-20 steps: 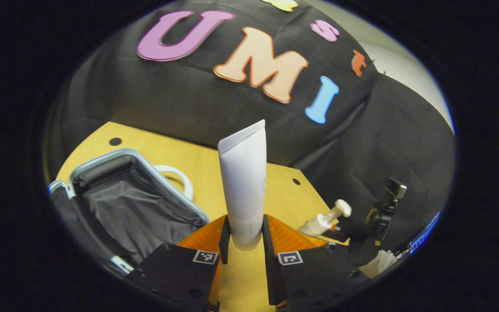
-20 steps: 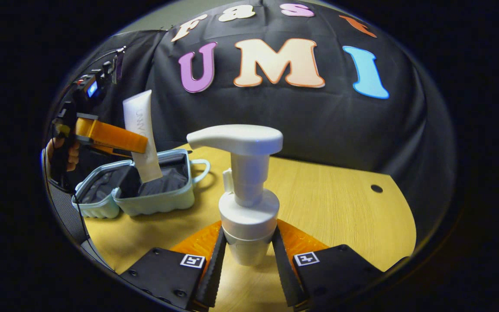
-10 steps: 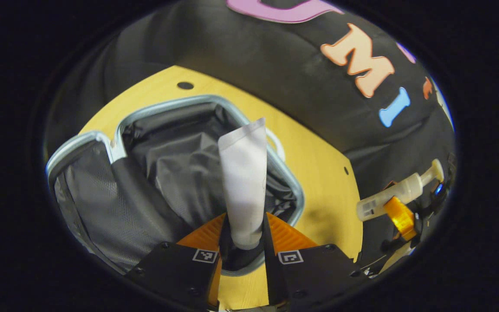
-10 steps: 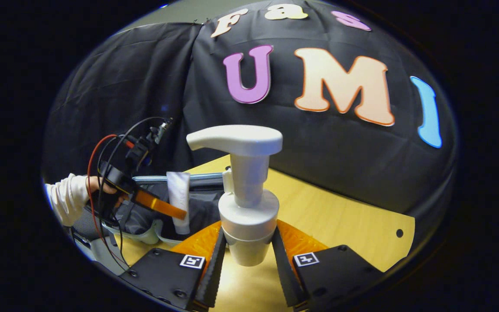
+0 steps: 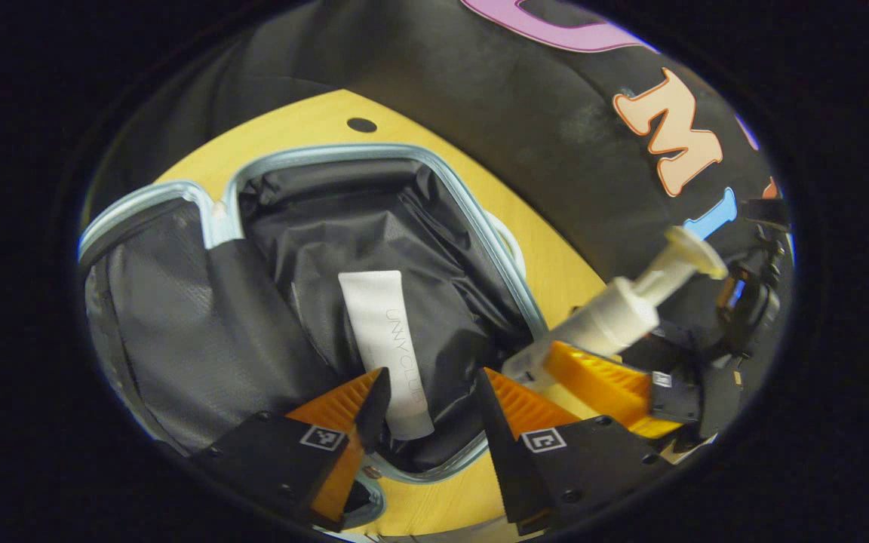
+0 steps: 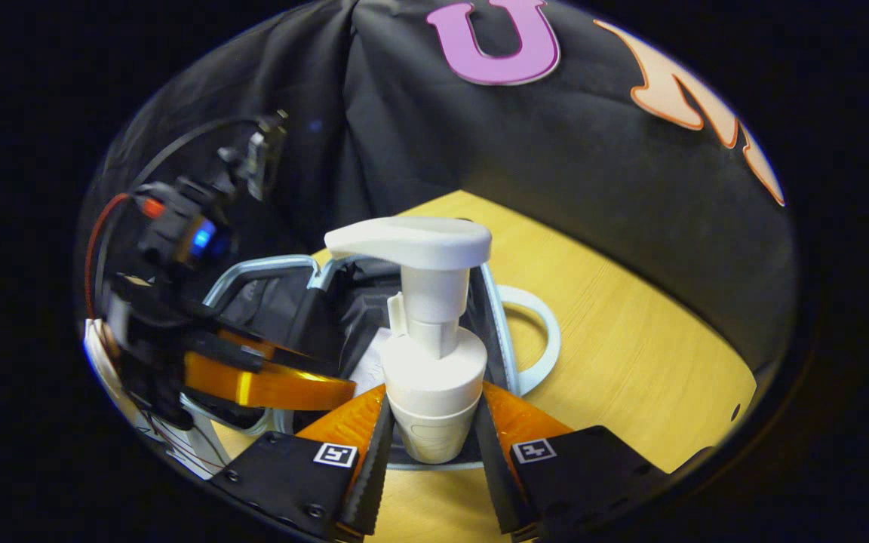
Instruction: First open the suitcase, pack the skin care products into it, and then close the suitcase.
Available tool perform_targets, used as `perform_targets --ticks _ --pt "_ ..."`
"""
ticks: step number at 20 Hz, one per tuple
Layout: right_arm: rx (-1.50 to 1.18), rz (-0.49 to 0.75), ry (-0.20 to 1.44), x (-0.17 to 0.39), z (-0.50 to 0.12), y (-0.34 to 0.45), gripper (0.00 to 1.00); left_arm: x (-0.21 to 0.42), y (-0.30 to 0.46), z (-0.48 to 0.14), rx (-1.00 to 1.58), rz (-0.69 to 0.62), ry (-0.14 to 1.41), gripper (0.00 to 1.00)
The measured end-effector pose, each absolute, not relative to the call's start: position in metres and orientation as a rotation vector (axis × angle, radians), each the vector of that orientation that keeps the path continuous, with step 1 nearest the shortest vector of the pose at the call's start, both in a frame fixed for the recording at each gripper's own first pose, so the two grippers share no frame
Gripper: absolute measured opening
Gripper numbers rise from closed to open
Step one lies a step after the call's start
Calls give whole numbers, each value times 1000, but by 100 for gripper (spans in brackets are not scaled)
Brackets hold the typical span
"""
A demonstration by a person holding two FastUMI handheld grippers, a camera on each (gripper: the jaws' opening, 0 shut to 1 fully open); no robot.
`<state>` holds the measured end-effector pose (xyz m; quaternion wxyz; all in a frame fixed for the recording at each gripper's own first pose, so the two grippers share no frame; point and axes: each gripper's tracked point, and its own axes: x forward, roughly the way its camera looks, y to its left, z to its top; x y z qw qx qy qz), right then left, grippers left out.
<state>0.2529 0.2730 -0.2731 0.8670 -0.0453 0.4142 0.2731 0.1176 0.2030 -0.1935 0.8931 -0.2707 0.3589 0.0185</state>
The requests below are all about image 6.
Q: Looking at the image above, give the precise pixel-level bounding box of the red cable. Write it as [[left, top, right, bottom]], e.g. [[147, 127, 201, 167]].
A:
[[84, 192, 135, 319]]

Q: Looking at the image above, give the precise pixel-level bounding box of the light blue suitcase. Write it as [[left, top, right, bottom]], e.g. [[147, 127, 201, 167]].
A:
[[178, 253, 562, 472]]

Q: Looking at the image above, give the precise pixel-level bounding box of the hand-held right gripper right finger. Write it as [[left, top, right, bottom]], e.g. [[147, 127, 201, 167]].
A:
[[474, 381, 669, 542]]

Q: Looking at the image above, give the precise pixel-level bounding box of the black backdrop cloth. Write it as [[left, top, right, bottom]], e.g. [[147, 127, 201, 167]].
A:
[[76, 0, 797, 378]]

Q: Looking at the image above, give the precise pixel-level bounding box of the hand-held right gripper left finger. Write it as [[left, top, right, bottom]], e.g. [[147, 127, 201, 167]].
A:
[[210, 383, 396, 542]]

